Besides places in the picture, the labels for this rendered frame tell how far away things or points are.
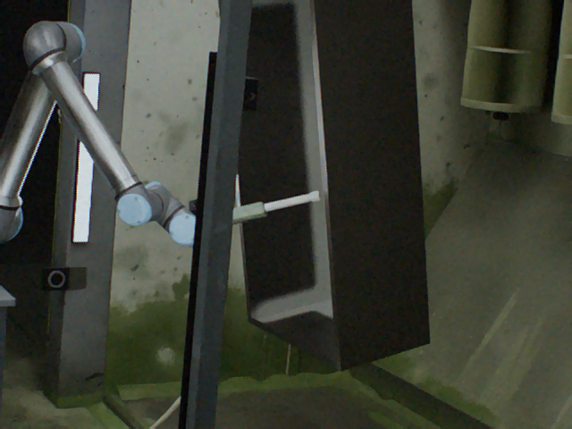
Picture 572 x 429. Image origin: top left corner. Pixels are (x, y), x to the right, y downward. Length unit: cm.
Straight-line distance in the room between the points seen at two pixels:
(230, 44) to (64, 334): 228
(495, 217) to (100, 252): 162
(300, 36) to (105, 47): 74
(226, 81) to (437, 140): 276
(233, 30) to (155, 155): 210
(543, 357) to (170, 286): 144
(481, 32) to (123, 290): 172
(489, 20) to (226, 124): 243
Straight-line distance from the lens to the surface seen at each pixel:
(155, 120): 446
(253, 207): 369
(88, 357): 456
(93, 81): 433
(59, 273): 440
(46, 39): 342
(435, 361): 469
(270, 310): 423
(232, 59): 241
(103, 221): 444
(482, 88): 473
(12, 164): 363
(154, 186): 344
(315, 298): 432
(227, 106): 242
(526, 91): 473
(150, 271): 456
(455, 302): 479
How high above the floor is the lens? 150
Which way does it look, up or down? 9 degrees down
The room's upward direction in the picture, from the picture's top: 5 degrees clockwise
